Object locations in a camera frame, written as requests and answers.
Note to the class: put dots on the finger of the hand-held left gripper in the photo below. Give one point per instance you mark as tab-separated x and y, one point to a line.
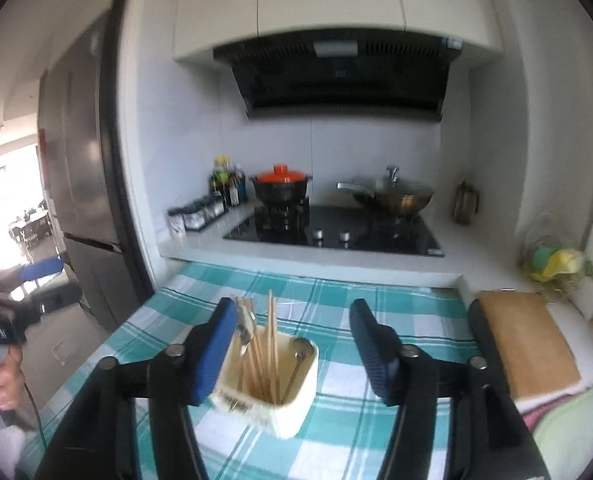
41	269
59	296

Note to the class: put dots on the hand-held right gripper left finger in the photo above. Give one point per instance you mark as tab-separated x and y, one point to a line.
210	355

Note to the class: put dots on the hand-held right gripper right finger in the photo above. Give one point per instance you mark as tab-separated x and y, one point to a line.
376	355

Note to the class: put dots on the metal spoon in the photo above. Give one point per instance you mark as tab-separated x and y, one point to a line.
246	332
300	346

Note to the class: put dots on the bundle of wooden chopsticks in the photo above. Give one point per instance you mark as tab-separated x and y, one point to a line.
266	360

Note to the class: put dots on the cream utensil holder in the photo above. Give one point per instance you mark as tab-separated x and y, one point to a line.
286	410

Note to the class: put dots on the person's left hand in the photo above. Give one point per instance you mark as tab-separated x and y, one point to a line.
6	375

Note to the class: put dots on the dining table with chairs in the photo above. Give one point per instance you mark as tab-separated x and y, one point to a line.
29	227

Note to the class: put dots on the teal checkered tablecloth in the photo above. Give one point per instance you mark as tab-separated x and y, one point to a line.
336	435

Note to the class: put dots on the grey refrigerator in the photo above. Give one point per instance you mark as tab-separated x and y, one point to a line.
86	185

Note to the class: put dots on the black gas stove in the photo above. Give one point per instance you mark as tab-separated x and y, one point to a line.
366	235

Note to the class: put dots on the spice jar rack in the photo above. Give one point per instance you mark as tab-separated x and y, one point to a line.
201	212

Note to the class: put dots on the wooden cutting board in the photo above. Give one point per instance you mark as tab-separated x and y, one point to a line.
531	340

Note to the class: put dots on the dark wok with lid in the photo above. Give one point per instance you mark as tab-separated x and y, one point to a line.
396	195

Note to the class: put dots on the dark sauce bottle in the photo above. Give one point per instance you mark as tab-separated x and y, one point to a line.
237	185

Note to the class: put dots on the pink cloth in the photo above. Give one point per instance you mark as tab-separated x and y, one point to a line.
543	407

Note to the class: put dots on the yellow cap sauce bottle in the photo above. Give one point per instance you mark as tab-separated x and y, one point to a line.
221	177

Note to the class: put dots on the black pot with red lid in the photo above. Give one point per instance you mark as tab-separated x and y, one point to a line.
280	185

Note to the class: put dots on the plastic bag with sponges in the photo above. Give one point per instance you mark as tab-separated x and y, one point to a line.
556	260

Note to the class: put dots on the light green plate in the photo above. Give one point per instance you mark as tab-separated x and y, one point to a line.
581	430

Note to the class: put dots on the black range hood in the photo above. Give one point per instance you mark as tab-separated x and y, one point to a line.
341	80

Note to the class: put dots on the cream upper cabinets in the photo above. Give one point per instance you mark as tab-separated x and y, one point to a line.
326	0

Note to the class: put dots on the dark door frame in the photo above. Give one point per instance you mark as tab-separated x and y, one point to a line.
119	135

